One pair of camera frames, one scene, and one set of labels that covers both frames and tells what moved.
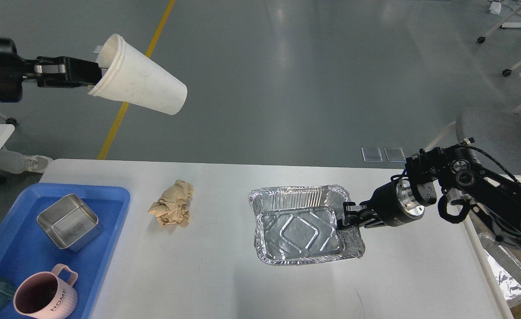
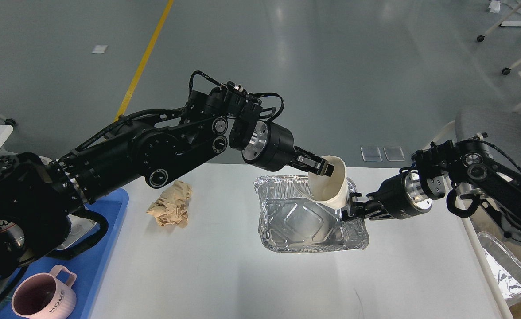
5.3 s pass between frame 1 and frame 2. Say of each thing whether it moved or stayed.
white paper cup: moved
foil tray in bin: stayed
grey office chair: stayed
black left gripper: moved
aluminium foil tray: moved
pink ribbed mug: stayed
